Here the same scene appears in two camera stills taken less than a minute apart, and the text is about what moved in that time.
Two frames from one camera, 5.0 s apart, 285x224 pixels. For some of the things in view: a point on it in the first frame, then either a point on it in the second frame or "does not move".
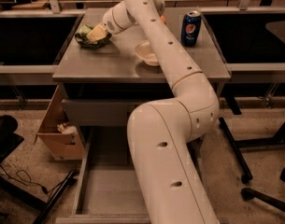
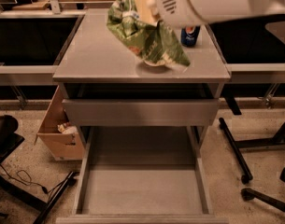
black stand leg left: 69,180 does not move
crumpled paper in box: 65,128 does not move
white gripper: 108,23 -> 175,8
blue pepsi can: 191,28 does not move
